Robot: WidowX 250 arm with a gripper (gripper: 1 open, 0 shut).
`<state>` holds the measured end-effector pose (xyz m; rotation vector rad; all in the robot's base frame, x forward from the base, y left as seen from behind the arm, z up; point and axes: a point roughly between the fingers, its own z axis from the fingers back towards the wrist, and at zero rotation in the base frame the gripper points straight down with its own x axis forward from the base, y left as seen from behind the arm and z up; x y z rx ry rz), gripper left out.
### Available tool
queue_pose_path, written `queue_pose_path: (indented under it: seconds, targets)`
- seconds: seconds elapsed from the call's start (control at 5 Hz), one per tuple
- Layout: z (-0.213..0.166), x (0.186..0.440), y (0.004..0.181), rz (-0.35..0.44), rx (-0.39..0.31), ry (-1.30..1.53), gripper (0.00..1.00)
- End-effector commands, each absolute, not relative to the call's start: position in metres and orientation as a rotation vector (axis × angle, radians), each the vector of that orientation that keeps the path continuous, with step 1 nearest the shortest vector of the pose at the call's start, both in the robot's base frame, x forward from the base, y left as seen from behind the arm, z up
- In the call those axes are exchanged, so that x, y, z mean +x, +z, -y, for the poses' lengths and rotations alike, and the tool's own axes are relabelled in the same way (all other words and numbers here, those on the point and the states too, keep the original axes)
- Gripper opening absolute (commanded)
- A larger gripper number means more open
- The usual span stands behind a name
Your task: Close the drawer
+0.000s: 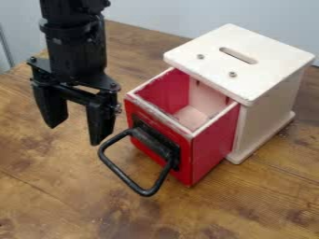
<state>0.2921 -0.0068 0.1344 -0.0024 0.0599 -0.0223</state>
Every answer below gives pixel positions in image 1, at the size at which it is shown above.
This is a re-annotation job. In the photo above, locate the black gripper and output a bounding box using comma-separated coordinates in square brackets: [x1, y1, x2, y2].
[28, 18, 121, 146]

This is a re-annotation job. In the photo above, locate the red drawer with black handle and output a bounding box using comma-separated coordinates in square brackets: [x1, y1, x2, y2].
[99, 67, 240, 197]

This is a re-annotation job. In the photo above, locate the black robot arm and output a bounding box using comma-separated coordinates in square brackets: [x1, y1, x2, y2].
[28, 0, 121, 146]

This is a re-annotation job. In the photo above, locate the white wooden drawer cabinet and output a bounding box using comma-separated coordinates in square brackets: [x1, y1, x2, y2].
[163, 24, 315, 164]

